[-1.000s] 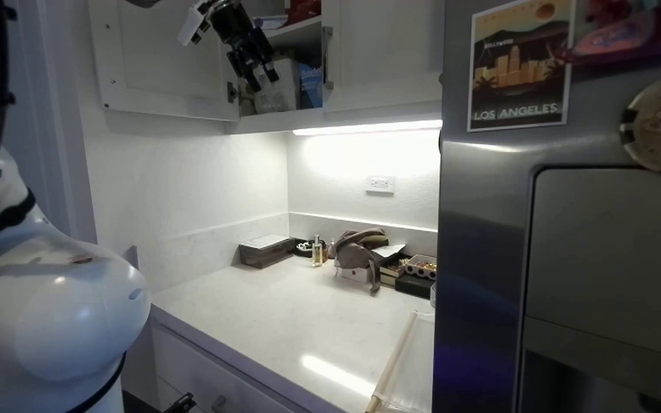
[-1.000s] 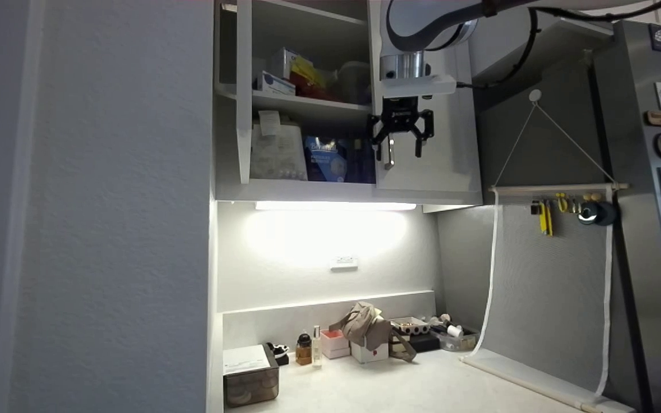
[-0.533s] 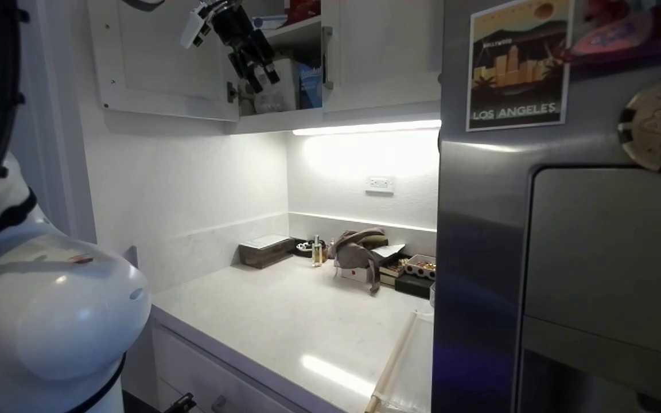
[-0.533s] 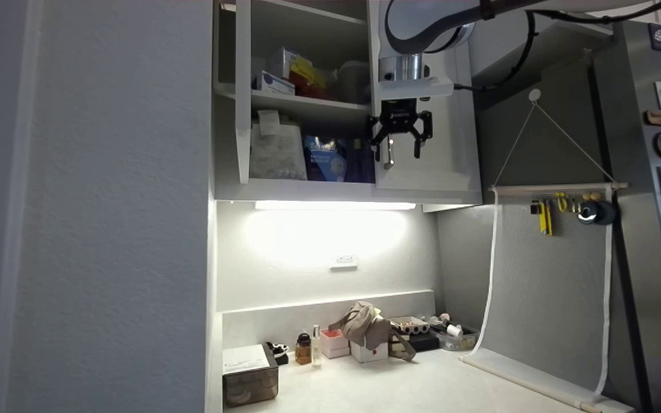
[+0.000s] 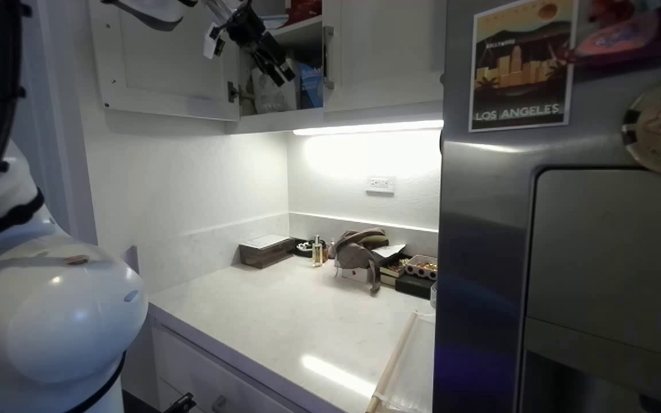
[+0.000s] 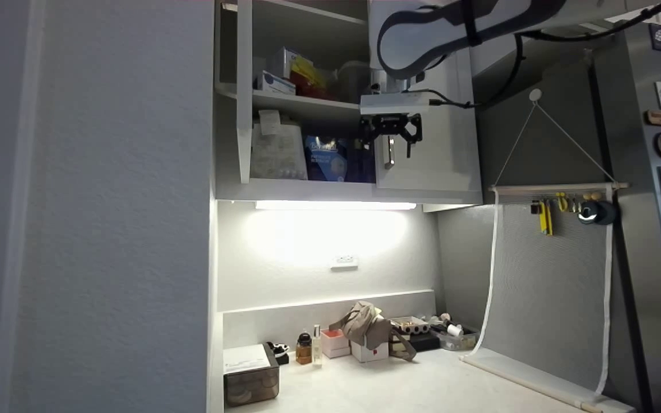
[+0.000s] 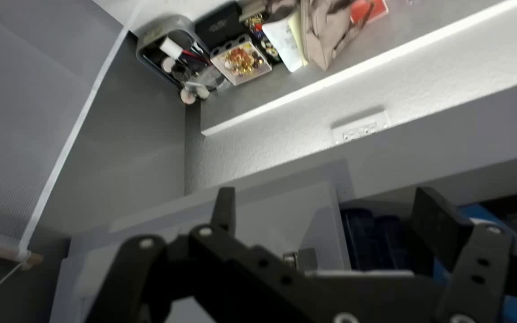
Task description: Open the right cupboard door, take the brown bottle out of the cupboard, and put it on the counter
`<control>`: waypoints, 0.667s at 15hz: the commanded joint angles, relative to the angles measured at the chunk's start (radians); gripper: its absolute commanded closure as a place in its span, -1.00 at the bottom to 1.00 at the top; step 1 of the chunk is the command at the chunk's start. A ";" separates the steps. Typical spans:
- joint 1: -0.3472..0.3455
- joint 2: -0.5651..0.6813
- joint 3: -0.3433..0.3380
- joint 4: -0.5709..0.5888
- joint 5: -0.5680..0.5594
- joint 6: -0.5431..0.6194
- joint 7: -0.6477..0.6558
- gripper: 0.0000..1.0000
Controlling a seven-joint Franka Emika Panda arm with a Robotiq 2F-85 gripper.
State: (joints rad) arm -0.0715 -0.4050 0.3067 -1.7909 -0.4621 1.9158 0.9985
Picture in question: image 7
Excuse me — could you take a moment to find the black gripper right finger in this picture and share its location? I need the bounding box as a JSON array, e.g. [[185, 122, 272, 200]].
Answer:
[[412, 187, 512, 323]]

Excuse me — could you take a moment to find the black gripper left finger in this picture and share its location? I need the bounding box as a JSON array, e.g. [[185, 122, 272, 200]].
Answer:
[[85, 187, 236, 323]]

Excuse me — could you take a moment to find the white cupboard door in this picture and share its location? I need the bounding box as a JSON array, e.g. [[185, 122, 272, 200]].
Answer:
[[51, 162, 352, 323]]

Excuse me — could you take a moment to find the blue package in cupboard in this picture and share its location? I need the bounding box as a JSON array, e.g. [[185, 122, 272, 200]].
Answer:
[[342, 207, 517, 323]]

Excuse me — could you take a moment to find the white pink small box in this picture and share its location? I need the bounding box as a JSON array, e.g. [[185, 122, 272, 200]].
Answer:
[[351, 0, 390, 24]]

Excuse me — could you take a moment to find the crumpled brown paper bag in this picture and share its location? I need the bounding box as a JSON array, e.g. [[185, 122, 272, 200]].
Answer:
[[264, 0, 374, 72]]

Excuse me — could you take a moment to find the white wall outlet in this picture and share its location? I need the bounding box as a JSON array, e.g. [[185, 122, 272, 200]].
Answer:
[[331, 110, 390, 146]]

